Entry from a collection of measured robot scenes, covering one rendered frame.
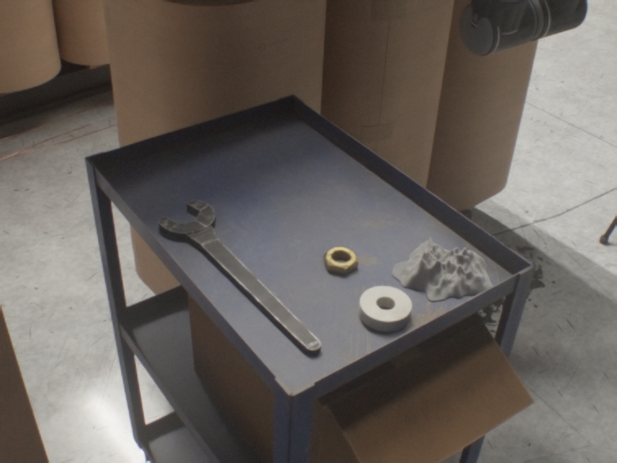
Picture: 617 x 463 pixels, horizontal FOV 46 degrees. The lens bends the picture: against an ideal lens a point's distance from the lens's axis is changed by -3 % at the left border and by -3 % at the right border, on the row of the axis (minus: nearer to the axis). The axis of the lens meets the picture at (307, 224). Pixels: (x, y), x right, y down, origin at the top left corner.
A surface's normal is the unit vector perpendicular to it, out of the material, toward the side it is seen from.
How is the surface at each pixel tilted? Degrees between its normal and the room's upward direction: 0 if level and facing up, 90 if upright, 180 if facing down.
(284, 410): 90
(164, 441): 0
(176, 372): 0
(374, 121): 90
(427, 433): 26
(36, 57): 90
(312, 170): 0
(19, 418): 90
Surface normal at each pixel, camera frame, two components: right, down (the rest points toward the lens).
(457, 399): 0.28, -0.49
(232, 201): 0.04, -0.80
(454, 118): -0.23, 0.58
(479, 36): -0.88, 0.33
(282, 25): 0.64, 0.48
